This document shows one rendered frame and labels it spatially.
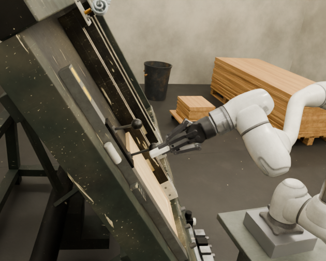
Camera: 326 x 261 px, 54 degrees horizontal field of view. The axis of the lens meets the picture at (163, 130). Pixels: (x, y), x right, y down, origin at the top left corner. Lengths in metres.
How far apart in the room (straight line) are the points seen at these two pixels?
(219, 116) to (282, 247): 0.97
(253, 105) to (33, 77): 0.66
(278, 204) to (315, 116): 3.46
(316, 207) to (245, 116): 0.78
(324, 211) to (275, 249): 0.33
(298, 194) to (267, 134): 0.78
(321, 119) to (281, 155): 4.25
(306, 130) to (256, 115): 4.15
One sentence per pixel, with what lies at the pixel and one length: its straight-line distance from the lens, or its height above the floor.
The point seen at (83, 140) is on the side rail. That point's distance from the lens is 0.86.
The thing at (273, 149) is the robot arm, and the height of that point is 1.55.
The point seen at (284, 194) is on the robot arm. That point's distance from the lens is 1.79.
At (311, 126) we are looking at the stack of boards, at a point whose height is 0.32.
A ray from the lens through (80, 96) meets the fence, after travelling 1.08.
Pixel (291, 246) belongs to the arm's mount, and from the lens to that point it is 1.90.
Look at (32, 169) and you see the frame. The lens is 3.48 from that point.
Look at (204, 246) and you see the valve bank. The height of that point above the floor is 0.76.
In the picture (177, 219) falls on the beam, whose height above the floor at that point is 0.90.
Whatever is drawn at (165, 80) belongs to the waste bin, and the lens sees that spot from 5.97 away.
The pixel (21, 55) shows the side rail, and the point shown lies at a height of 1.80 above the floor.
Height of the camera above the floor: 1.97
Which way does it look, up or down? 24 degrees down
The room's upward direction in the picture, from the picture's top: 7 degrees clockwise
